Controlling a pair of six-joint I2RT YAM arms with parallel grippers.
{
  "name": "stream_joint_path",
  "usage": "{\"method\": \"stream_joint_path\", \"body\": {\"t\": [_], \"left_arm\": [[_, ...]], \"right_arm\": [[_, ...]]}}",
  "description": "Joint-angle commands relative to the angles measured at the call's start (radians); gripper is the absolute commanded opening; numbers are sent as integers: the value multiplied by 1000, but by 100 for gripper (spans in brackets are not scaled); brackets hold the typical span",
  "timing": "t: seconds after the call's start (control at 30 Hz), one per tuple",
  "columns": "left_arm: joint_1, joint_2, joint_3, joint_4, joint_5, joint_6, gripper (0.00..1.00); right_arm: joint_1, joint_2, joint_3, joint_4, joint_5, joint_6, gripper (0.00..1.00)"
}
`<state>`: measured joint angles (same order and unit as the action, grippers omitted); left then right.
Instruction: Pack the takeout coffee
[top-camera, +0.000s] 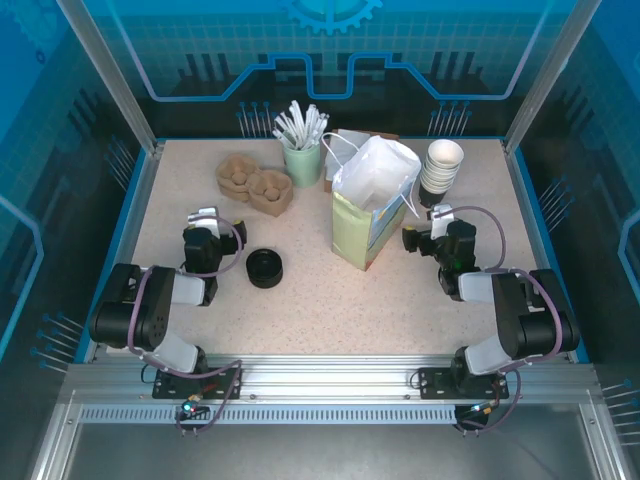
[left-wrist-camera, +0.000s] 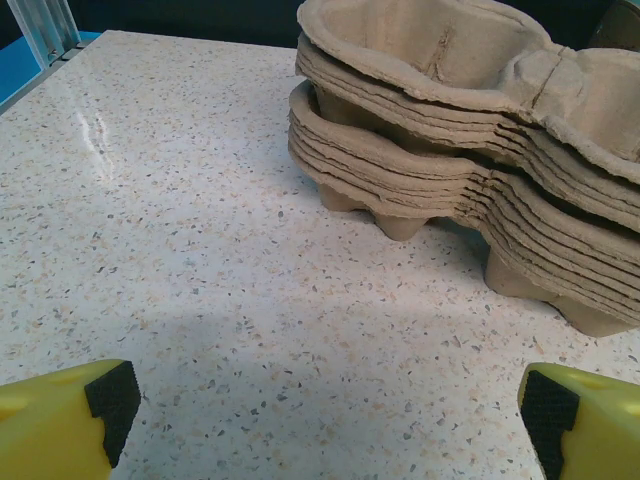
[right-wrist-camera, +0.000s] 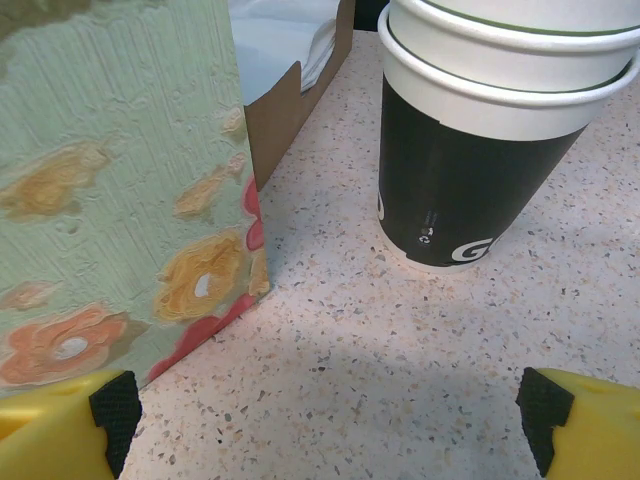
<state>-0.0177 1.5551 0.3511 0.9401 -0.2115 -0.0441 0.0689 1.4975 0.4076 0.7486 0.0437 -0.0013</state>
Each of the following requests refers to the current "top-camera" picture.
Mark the green and white paper bag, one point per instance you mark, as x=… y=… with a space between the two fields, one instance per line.
x=350 y=225

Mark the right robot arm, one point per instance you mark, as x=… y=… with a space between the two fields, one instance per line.
x=515 y=310

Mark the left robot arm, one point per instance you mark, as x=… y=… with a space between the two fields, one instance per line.
x=155 y=325

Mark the blue table rim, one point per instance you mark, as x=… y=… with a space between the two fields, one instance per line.
x=526 y=200

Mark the green straw holder cup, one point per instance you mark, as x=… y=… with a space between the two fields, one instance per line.
x=302 y=170

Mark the white wrapped straw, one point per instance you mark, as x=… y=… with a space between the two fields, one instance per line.
x=282 y=125
x=280 y=136
x=296 y=117
x=311 y=117
x=321 y=125

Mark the white paper napkin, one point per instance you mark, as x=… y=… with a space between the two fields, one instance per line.
x=337 y=150

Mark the cardboard napkin box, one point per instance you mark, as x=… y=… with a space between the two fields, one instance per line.
x=345 y=132

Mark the small connector board with LEDs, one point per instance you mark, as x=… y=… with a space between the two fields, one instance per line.
x=482 y=409
x=192 y=407

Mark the grey metal lower tray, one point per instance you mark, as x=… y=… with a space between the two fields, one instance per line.
x=325 y=450

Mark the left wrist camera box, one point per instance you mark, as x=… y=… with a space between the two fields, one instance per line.
x=205 y=220

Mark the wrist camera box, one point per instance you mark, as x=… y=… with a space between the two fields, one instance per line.
x=442 y=217
x=205 y=220

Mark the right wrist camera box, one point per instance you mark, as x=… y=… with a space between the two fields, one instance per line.
x=442 y=217

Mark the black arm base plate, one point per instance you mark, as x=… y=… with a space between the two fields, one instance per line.
x=432 y=382
x=170 y=387

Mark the aluminium mounting rail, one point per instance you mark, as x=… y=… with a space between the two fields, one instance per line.
x=325 y=375

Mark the aluminium frame post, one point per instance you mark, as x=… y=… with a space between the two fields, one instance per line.
x=550 y=75
x=110 y=75

